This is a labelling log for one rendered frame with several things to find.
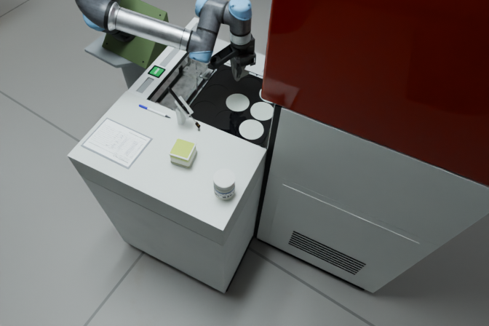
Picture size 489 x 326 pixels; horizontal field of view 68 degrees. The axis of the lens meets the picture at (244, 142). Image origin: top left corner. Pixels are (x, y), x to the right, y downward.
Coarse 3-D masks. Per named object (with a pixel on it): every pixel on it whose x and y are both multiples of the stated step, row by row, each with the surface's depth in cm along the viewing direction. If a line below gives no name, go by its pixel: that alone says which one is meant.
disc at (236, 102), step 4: (232, 96) 157; (236, 96) 157; (240, 96) 158; (244, 96) 158; (228, 100) 156; (232, 100) 156; (236, 100) 156; (240, 100) 156; (244, 100) 156; (248, 100) 156; (228, 104) 155; (232, 104) 155; (236, 104) 155; (240, 104) 155; (244, 104) 155; (248, 104) 155; (232, 108) 153; (236, 108) 153; (240, 108) 154; (244, 108) 154
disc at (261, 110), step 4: (256, 104) 155; (260, 104) 155; (264, 104) 156; (268, 104) 156; (252, 108) 154; (256, 108) 154; (260, 108) 154; (264, 108) 154; (268, 108) 154; (272, 108) 154; (252, 112) 153; (256, 112) 153; (260, 112) 153; (264, 112) 153; (268, 112) 153; (272, 112) 153; (256, 116) 152; (260, 116) 152; (264, 116) 152; (268, 116) 152
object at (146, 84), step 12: (192, 24) 174; (168, 48) 164; (156, 60) 159; (168, 60) 160; (144, 72) 155; (168, 72) 156; (132, 84) 151; (144, 84) 152; (156, 84) 151; (144, 96) 147
